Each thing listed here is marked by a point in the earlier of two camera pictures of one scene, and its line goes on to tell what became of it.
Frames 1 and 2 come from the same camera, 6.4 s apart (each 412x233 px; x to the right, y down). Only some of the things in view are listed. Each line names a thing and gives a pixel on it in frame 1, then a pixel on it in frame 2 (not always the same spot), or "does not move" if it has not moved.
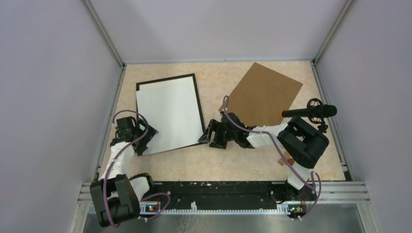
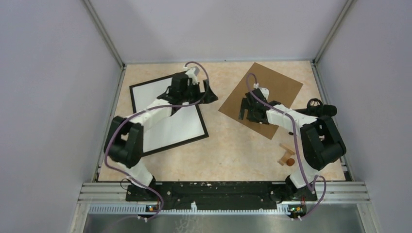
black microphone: [316, 111] does not move
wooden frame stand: [282, 161] does not move
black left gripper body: [134, 131] → [192, 93]
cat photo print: [170, 110] does not move
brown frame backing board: [261, 96] does not move
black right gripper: [217, 142] → [249, 116]
